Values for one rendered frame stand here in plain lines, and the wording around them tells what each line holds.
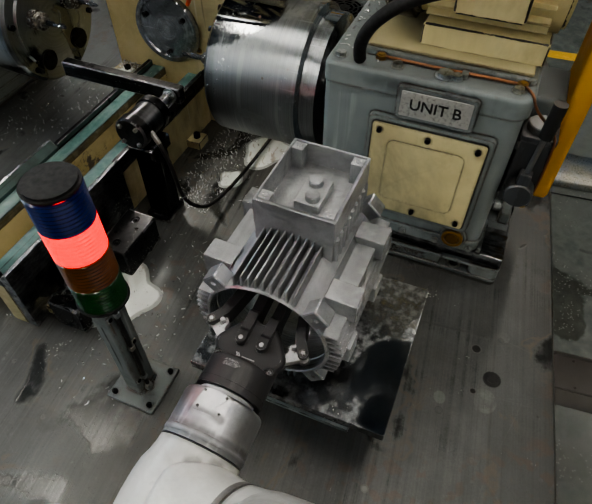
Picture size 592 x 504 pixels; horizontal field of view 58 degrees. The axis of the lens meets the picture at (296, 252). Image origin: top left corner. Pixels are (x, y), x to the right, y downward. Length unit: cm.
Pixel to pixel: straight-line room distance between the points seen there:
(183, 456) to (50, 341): 48
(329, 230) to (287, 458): 36
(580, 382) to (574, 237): 68
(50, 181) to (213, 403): 26
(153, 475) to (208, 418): 7
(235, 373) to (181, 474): 11
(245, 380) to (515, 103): 49
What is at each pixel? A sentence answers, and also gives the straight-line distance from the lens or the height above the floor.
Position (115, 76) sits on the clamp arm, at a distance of 107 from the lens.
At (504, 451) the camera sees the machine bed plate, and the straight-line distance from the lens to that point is 86.
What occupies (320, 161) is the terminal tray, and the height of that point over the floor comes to 112.
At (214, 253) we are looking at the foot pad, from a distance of 64.
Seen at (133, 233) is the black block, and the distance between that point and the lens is 99.
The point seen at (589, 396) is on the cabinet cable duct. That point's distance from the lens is 191.
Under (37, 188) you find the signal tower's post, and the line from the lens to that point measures 55.
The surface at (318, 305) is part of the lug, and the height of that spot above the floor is 109.
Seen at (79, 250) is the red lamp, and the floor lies 114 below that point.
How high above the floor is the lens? 155
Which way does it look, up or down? 49 degrees down
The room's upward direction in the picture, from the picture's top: straight up
